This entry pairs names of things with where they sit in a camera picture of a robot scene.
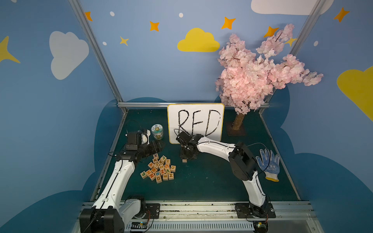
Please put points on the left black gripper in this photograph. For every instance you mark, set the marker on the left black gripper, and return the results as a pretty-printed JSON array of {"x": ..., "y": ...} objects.
[{"x": 153, "y": 145}]

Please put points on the wooden block letter E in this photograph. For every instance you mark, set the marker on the wooden block letter E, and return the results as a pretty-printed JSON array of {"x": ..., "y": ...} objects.
[{"x": 165, "y": 177}]

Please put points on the white board reading RED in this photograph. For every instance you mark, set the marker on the white board reading RED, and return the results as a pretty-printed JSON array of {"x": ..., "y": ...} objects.
[{"x": 199, "y": 118}]

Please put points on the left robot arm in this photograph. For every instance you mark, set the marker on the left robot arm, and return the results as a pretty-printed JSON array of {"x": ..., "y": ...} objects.
[{"x": 107, "y": 215}]

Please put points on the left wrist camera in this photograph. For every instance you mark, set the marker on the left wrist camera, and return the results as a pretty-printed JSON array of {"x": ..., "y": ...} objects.
[{"x": 138, "y": 138}]

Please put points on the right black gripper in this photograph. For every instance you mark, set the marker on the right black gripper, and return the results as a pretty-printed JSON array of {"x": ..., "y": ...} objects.
[{"x": 188, "y": 149}]

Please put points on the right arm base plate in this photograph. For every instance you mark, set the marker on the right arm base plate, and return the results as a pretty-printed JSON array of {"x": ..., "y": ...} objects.
[{"x": 248, "y": 210}]

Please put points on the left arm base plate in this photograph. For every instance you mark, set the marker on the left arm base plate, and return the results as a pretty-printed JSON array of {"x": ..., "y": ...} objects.
[{"x": 150, "y": 210}]

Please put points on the wooden block red N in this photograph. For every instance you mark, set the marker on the wooden block red N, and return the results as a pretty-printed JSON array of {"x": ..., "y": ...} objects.
[{"x": 152, "y": 177}]

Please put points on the wooden block letter P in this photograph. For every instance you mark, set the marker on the wooden block letter P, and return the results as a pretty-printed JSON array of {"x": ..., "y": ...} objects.
[{"x": 144, "y": 175}]

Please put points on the pink cherry blossom tree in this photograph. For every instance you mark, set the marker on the pink cherry blossom tree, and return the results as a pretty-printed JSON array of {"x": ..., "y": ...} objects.
[{"x": 249, "y": 77}]

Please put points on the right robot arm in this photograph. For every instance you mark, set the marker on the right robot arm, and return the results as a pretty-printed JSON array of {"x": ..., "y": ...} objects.
[{"x": 243, "y": 167}]

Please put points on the wooden block letter D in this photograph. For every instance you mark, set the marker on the wooden block letter D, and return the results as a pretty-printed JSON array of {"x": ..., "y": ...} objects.
[{"x": 158, "y": 179}]

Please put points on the blue dotted work glove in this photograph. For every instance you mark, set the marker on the blue dotted work glove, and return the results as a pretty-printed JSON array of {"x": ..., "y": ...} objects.
[{"x": 269, "y": 164}]

